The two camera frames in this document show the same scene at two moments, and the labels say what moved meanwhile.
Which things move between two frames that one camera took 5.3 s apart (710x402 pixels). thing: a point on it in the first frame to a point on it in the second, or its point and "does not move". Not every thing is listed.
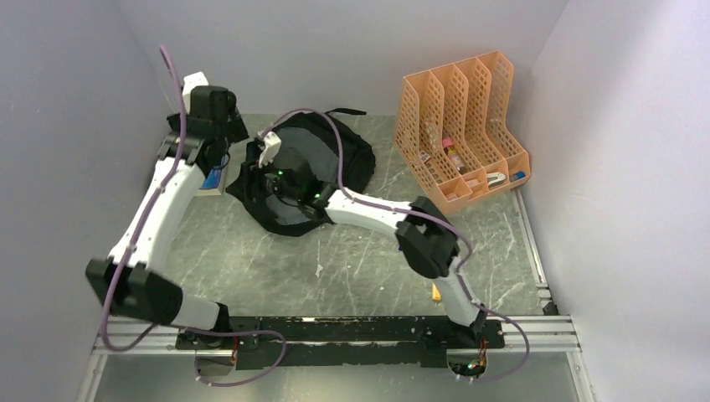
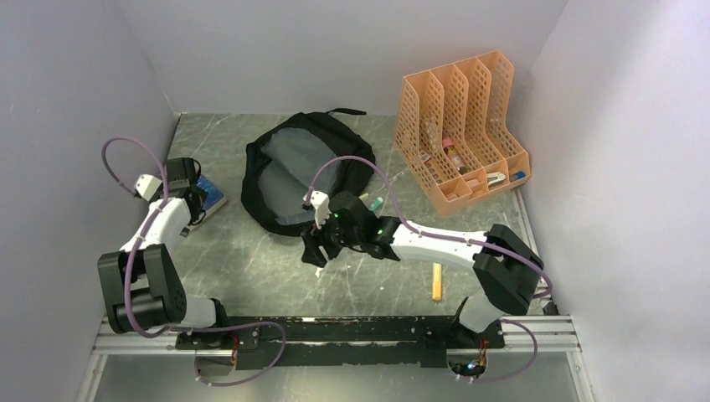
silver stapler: (495, 178) does not move
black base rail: (269, 342) does not move
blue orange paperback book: (210, 184) to (215, 198)
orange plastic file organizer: (453, 131) does not move
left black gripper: (234, 127) to (203, 196)
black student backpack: (321, 154) does not move
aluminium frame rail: (553, 333) does not move
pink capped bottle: (454, 153) does not move
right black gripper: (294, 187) to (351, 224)
